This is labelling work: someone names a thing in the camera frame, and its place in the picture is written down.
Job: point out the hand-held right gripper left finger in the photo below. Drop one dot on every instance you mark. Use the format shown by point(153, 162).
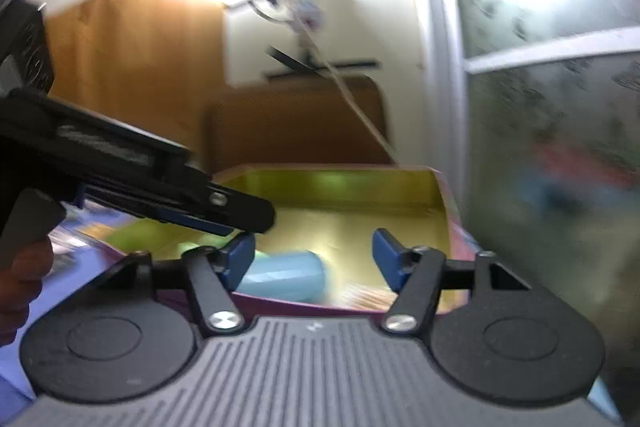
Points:
point(239, 259)

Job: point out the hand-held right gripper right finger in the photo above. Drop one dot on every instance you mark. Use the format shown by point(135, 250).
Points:
point(386, 259)

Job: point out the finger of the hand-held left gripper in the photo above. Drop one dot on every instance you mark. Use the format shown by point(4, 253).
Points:
point(240, 209)

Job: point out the pink biscuit tin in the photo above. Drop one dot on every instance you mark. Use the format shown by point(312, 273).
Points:
point(350, 227)

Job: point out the light blue soft object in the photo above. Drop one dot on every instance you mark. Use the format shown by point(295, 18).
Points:
point(285, 277)

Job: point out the person's left hand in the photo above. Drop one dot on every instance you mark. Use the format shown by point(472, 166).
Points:
point(20, 287)

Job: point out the brown chair back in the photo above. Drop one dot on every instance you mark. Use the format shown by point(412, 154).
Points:
point(290, 127)

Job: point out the frosted glass sliding door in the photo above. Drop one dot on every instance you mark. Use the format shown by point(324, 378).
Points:
point(550, 132)

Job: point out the blue printed tablecloth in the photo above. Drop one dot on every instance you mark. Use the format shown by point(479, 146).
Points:
point(12, 372)

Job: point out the wood grain wall panel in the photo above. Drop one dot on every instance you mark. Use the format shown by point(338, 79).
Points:
point(135, 67)

